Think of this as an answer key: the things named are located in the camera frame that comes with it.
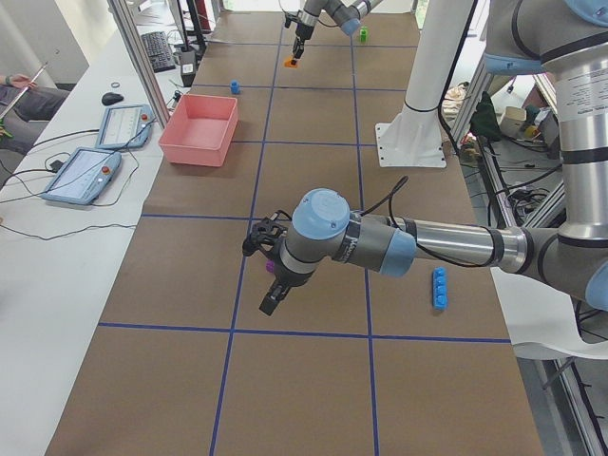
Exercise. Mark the near blue teach pendant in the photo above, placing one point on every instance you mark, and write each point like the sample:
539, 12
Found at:
84, 176

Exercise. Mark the seated person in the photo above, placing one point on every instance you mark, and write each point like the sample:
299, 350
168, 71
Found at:
38, 104

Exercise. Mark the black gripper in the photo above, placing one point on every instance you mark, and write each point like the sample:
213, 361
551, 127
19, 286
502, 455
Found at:
301, 29
286, 279

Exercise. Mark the small blue block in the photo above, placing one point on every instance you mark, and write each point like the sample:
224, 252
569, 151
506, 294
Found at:
235, 87

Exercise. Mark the white paper sheet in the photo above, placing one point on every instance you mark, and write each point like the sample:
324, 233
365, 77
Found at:
541, 320

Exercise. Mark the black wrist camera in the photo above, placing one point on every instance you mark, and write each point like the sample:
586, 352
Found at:
264, 237
289, 19

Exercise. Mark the blue teach pendant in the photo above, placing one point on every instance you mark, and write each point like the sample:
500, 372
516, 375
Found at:
125, 126
84, 176

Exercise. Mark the far blue teach pendant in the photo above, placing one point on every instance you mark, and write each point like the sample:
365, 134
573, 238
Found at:
125, 126

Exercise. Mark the black keyboard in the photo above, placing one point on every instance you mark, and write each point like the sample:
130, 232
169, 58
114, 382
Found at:
158, 51

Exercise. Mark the long blue block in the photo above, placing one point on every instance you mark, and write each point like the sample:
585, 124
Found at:
439, 289

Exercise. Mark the black computer mouse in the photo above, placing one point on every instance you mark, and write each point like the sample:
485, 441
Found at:
111, 98

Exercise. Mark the aluminium frame post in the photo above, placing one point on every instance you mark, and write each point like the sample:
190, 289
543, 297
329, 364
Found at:
138, 56

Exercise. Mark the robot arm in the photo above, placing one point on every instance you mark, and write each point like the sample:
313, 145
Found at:
565, 38
347, 18

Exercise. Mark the pink plastic box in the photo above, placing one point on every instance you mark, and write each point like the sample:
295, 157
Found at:
200, 130

